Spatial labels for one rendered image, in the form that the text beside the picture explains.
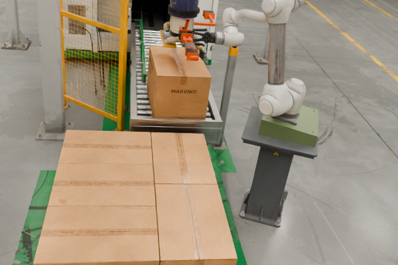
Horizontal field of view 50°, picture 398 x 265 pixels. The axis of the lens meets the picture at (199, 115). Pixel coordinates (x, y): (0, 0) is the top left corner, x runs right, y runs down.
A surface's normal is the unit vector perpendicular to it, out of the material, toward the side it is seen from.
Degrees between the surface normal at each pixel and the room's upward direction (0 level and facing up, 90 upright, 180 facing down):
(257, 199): 90
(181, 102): 90
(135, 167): 0
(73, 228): 0
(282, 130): 90
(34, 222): 0
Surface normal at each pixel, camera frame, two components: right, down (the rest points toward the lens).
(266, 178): -0.25, 0.45
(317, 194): 0.11, -0.86
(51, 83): 0.14, 0.50
